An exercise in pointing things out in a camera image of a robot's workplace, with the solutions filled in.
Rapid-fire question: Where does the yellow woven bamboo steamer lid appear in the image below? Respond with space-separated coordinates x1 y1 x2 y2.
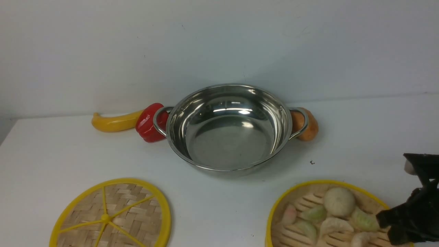
49 178 171 247

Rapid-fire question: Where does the pink tinted dumpling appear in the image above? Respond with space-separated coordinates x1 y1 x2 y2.
281 204 297 226

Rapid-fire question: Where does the orange brown toy potato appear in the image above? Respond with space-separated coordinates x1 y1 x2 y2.
290 107 319 142

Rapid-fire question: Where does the red toy bell pepper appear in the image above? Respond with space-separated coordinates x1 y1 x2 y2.
135 103 165 143

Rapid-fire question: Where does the white round bun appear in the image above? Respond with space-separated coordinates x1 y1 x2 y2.
323 187 356 217

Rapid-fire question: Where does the green dumpling left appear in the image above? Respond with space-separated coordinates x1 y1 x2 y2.
294 220 318 244

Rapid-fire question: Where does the stainless steel pot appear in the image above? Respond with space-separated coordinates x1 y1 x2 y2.
152 83 309 175

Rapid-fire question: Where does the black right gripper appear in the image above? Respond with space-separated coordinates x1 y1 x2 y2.
376 153 439 246

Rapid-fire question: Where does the green dumpling right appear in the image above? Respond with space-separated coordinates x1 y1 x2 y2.
351 207 380 232

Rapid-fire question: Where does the yellow toy banana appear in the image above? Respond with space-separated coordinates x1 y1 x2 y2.
91 110 143 132

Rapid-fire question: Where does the green dumpling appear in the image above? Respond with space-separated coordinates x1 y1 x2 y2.
294 220 318 244
351 207 380 232
298 205 327 224

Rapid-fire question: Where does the yellow rimmed bamboo steamer basket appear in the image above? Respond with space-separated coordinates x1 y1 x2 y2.
265 179 412 247

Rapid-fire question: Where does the white folded dumpling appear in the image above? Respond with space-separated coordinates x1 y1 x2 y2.
319 217 355 238

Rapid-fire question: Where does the green dumpling centre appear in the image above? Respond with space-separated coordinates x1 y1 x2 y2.
298 205 327 224

